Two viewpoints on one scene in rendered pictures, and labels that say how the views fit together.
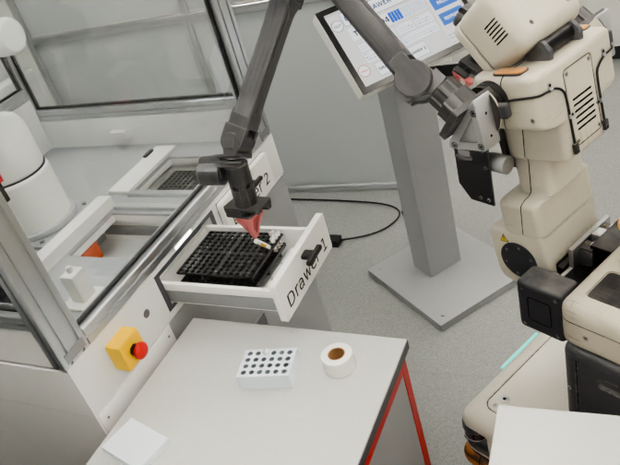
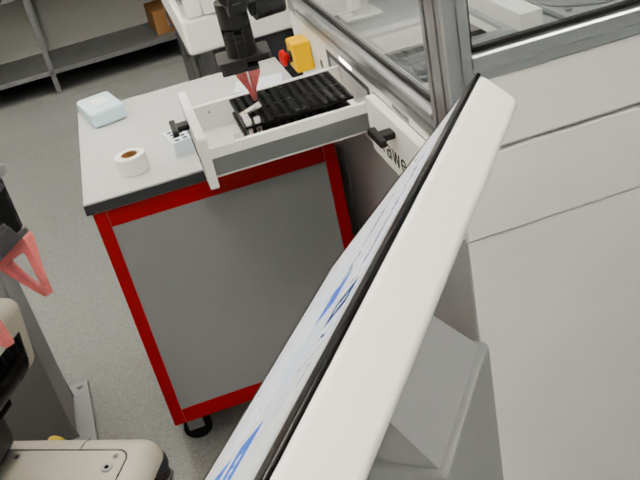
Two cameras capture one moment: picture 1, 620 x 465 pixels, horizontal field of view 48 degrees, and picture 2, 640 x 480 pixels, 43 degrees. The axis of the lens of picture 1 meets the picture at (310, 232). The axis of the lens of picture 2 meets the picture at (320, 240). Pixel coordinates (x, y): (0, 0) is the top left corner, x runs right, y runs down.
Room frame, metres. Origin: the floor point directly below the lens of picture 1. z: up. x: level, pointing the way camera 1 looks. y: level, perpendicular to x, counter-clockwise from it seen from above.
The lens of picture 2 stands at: (2.64, -0.84, 1.49)
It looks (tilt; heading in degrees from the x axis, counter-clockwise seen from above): 31 degrees down; 138
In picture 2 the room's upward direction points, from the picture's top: 13 degrees counter-clockwise
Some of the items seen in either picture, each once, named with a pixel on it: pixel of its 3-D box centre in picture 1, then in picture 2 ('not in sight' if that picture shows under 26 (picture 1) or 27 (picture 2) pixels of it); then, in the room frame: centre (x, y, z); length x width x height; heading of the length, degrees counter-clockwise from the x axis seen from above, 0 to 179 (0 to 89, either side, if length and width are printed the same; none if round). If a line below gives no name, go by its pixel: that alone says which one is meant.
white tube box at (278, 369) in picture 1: (268, 368); (193, 136); (1.15, 0.18, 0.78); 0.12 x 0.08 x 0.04; 69
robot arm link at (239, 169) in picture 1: (235, 172); (234, 11); (1.47, 0.13, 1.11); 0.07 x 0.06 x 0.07; 63
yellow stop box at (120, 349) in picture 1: (127, 348); (298, 53); (1.25, 0.47, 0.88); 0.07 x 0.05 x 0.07; 148
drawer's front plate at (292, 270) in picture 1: (303, 265); (197, 137); (1.36, 0.04, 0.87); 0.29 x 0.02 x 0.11; 148
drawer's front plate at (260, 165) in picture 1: (247, 193); (400, 148); (1.80, 0.14, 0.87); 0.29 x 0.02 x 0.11; 148
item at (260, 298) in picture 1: (231, 263); (296, 112); (1.47, 0.22, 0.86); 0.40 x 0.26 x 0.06; 58
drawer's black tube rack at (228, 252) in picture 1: (233, 262); (291, 111); (1.47, 0.21, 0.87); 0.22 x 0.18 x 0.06; 58
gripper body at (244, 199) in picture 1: (244, 196); (239, 43); (1.46, 0.12, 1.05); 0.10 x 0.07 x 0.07; 53
